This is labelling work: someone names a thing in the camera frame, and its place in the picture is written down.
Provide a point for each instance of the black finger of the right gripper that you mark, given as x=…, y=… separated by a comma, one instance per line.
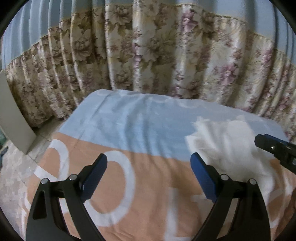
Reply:
x=281, y=150

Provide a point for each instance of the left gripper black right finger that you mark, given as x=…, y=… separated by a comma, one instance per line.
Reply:
x=250, y=220

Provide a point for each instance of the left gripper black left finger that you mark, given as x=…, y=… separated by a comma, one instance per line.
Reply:
x=46, y=220

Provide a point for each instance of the blue floral curtain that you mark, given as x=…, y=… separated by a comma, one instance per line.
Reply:
x=236, y=53

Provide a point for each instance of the white knit sweater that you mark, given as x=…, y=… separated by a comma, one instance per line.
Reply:
x=229, y=147

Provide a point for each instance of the orange blue lettered bedspread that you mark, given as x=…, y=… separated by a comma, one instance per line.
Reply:
x=148, y=191

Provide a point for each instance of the white board panel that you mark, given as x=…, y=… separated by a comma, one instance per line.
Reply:
x=13, y=124

